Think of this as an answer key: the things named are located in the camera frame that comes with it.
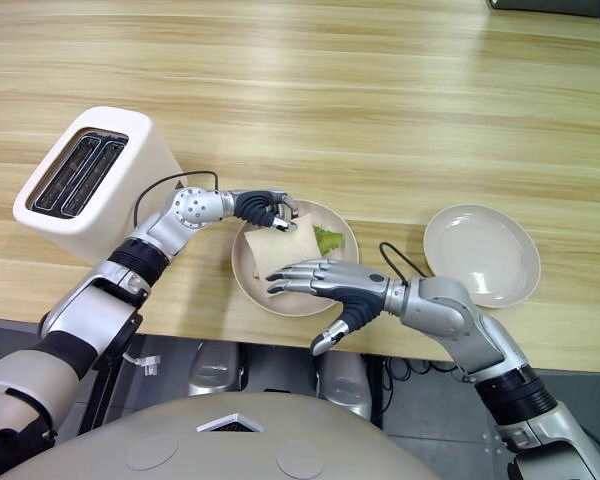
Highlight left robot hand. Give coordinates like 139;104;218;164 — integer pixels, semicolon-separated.
232;188;301;234

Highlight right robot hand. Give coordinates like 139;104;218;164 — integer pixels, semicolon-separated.
265;258;392;357

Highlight bread slice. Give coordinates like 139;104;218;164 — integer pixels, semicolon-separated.
243;212;324;282

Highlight beige round plate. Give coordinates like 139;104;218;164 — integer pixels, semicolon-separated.
422;203;542;309
230;199;360;318

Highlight green lettuce leaf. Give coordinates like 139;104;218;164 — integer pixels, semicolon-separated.
313;225;344;256

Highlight cream toaster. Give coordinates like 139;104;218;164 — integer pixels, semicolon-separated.
12;106;188;266

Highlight robot body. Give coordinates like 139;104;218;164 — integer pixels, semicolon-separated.
0;391;441;480

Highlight black cable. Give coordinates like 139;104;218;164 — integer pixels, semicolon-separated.
378;241;421;288
132;170;220;230

